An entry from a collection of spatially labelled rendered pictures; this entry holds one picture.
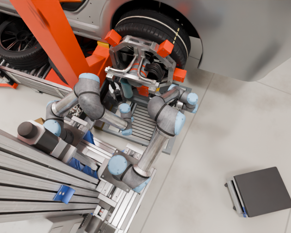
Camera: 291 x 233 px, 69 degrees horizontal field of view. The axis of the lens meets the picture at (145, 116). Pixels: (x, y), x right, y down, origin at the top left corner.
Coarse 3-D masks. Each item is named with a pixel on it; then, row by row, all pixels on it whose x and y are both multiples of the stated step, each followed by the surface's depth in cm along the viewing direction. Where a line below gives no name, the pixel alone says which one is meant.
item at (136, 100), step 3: (174, 84) 248; (177, 84) 246; (132, 96) 244; (129, 99) 244; (132, 99) 241; (135, 99) 242; (138, 99) 242; (141, 99) 242; (135, 102) 245; (138, 102) 242; (141, 102) 239; (144, 102) 240; (147, 102) 240; (144, 105) 244
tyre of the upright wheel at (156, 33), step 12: (132, 12) 158; (144, 12) 153; (156, 12) 152; (120, 24) 159; (132, 24) 151; (144, 24) 149; (156, 24) 149; (168, 24) 152; (180, 24) 157; (144, 36) 151; (156, 36) 147; (168, 36) 150; (180, 36) 157; (180, 48) 158; (120, 60) 190; (180, 60) 161
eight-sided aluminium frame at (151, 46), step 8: (120, 40) 158; (128, 40) 151; (136, 40) 152; (144, 40) 150; (112, 48) 163; (120, 48) 160; (144, 48) 150; (152, 48) 147; (112, 56) 174; (160, 56) 152; (168, 56) 156; (120, 64) 189; (168, 64) 156; (128, 72) 195; (168, 72) 165; (168, 80) 176
